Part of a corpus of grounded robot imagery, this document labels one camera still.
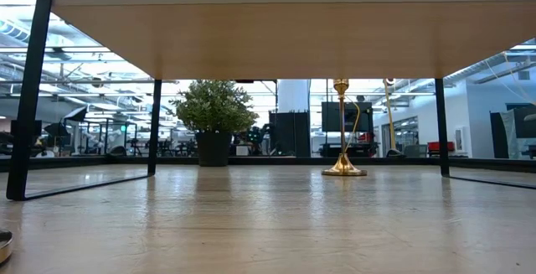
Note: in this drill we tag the red storage box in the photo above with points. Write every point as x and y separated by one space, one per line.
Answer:
439 146

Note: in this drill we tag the short gold candlestick holder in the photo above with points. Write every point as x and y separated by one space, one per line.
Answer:
343 167

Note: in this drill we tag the black metal rig frame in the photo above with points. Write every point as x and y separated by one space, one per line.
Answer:
84 163

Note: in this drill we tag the studio softbox light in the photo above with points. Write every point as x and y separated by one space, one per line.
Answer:
77 115

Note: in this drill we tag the wooden shelf riser black legs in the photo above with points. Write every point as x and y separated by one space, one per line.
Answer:
293 35

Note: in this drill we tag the black partition screen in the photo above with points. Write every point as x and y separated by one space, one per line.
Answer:
289 133

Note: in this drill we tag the artificial plant in black pot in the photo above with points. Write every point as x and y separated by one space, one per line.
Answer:
209 110

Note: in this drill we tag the black monitor on cart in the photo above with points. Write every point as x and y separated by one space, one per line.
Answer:
331 117

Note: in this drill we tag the dark display stand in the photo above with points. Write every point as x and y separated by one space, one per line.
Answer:
496 131

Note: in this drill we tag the tall gold candlestick holder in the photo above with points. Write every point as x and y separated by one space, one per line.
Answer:
4 246

